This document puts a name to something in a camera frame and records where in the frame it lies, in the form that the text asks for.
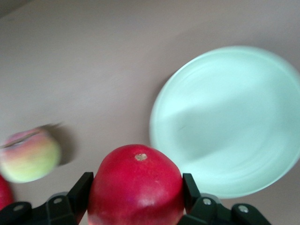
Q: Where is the red pomegranate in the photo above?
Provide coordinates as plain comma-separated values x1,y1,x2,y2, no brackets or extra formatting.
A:
87,144,188,225

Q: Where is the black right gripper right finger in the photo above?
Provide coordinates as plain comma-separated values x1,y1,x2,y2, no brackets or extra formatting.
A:
178,173,272,225

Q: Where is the red chili pepper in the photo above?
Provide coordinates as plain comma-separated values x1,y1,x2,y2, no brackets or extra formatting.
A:
0,174,14,211

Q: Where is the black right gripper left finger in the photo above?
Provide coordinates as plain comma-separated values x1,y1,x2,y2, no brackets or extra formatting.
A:
0,172,94,225

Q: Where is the pale green round plate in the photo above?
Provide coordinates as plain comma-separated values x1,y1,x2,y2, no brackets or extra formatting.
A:
149,45,300,200

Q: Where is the pink yellow peach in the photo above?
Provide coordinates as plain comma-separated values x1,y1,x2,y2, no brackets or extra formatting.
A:
0,125,62,183

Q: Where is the brown table cover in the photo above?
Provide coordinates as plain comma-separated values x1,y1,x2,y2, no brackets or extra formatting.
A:
0,0,300,225

